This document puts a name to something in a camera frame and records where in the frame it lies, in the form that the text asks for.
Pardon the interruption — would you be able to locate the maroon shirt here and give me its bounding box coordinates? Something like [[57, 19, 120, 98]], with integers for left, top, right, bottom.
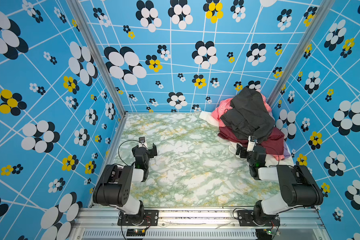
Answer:
[[218, 127, 285, 156]]

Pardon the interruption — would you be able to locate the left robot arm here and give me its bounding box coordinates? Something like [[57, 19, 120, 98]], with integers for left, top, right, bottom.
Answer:
[[93, 142, 158, 226]]

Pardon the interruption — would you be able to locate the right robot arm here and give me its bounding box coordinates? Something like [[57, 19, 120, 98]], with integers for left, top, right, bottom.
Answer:
[[235, 144, 324, 227]]

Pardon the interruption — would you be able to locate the lavender cloth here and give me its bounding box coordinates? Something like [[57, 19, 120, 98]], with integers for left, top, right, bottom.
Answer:
[[283, 147, 291, 159]]

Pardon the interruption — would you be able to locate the dark grey cloth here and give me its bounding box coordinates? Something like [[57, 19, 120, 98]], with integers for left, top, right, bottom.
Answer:
[[221, 88, 275, 143]]

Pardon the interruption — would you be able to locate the pink cloth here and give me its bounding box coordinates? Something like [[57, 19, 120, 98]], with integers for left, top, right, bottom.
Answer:
[[211, 94, 273, 127]]

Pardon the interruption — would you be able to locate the right circuit board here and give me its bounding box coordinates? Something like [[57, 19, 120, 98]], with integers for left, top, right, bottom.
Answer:
[[256, 229, 279, 240]]

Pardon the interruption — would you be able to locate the circuit board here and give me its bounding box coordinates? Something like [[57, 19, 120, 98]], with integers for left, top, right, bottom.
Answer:
[[256, 229, 279, 240], [126, 229, 146, 237]]

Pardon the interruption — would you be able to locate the left circuit board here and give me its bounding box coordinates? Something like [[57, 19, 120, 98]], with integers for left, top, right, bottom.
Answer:
[[126, 229, 146, 237]]

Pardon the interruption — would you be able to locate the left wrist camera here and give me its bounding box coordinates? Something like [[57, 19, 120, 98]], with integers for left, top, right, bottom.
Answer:
[[139, 137, 148, 149]]

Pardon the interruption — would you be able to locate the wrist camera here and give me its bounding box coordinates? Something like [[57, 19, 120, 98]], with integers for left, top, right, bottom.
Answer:
[[247, 136, 258, 152], [139, 137, 148, 149]]

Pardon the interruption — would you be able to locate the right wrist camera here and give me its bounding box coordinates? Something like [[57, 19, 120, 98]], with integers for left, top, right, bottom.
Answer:
[[247, 136, 258, 152]]

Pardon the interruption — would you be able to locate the left camera cable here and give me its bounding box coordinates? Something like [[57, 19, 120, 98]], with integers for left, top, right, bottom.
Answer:
[[117, 139, 141, 166]]

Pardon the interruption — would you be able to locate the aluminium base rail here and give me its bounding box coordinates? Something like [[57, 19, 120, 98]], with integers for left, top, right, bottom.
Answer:
[[69, 207, 330, 240]]

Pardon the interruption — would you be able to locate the right aluminium corner post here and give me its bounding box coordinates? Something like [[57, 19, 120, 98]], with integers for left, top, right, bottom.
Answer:
[[267, 0, 335, 107]]

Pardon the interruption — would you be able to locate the aluminium corner post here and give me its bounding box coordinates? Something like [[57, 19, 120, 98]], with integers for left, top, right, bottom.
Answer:
[[67, 0, 126, 119], [267, 0, 335, 107]]

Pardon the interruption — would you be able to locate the left aluminium corner post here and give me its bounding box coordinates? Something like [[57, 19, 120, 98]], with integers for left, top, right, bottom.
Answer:
[[67, 0, 126, 119]]

